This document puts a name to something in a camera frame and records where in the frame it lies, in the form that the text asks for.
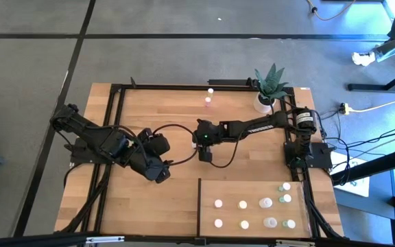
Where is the person's shoe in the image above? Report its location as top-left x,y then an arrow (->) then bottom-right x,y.
351,50 -> 376,67

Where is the black floor stand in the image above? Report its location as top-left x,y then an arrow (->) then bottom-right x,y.
347,63 -> 395,93

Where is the green artificial plant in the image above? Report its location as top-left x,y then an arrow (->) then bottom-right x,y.
254,62 -> 289,100

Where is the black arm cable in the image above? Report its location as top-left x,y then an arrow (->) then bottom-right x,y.
151,123 -> 200,167
210,130 -> 252,169

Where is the silver bracket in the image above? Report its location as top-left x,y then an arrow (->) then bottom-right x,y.
275,239 -> 317,247
85,235 -> 125,245

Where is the white printed sheet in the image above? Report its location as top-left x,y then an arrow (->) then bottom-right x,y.
331,150 -> 372,198

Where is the white plant pot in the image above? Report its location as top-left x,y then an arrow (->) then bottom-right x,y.
253,91 -> 276,114

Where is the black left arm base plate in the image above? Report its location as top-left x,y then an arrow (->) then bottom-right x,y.
67,139 -> 119,165

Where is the black diagonal beam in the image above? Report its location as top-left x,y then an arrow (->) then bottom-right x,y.
331,145 -> 395,186

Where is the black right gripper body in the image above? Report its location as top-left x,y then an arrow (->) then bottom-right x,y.
192,118 -> 224,163

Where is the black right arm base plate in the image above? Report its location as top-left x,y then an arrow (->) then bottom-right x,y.
284,140 -> 334,169

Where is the white power cable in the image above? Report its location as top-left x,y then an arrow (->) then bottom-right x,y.
349,98 -> 395,113

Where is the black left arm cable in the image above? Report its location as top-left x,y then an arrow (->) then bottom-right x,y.
151,123 -> 200,167

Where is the black floor cable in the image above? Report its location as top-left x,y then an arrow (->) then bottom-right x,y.
320,109 -> 355,186

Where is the black rig beam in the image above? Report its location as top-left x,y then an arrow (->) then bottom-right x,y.
0,232 -> 92,247

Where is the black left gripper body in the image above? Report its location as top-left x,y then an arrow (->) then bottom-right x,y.
128,150 -> 171,185

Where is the black cable bundle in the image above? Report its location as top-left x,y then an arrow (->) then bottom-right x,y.
58,163 -> 111,236
307,198 -> 344,239

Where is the beige floor cable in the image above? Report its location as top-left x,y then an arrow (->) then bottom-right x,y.
305,0 -> 358,21

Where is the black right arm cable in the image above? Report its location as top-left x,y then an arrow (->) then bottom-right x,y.
210,130 -> 252,169

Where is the black flat bar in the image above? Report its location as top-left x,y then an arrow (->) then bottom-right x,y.
207,78 -> 259,87

